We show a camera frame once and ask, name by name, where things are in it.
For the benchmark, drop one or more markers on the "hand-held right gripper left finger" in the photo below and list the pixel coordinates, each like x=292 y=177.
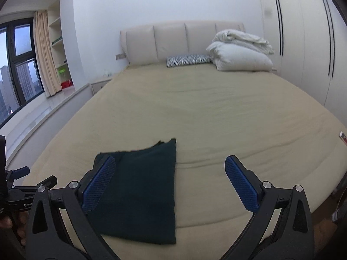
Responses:
x=100 y=184

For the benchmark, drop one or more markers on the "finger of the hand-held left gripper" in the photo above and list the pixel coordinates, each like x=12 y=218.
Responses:
x=20 y=172
x=48 y=181

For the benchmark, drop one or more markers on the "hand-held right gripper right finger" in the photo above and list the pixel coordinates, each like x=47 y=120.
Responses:
x=241 y=184

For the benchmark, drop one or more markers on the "dark green sweater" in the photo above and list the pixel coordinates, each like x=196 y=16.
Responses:
x=146 y=189

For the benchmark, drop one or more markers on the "person's left hand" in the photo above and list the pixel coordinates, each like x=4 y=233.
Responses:
x=22 y=224

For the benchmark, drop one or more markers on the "white window bench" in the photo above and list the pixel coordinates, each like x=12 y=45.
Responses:
x=40 y=113

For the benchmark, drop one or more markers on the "bed with beige sheet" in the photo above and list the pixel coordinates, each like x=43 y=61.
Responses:
x=217 y=108

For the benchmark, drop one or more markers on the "red box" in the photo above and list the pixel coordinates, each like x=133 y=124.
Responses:
x=66 y=84

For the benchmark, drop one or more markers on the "white nightstand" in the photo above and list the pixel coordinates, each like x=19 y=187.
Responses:
x=99 y=85

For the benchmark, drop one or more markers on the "dark framed window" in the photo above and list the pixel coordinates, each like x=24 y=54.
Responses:
x=24 y=70

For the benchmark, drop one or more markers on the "green plastic container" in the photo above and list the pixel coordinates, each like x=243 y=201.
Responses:
x=61 y=72

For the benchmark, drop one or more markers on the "small white red packet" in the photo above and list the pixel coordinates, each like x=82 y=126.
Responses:
x=343 y=137

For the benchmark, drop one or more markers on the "beige curtain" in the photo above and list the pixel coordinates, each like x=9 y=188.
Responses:
x=46 y=59

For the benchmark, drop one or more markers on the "white pillow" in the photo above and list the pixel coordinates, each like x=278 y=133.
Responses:
x=238 y=59

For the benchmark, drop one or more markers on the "zebra print pillow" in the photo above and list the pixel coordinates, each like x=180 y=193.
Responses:
x=189 y=60

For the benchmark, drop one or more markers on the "cream folded duvet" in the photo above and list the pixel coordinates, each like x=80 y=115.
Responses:
x=244 y=39

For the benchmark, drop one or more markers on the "white wardrobe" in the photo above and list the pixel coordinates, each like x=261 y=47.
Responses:
x=301 y=46

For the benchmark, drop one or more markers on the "cream padded headboard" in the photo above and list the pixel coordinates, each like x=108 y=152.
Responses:
x=168 y=43

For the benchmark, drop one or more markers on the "white wall shelf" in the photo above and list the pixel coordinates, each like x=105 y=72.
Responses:
x=58 y=57

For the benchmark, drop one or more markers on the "wall socket panel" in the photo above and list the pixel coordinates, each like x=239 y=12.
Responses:
x=120 y=57

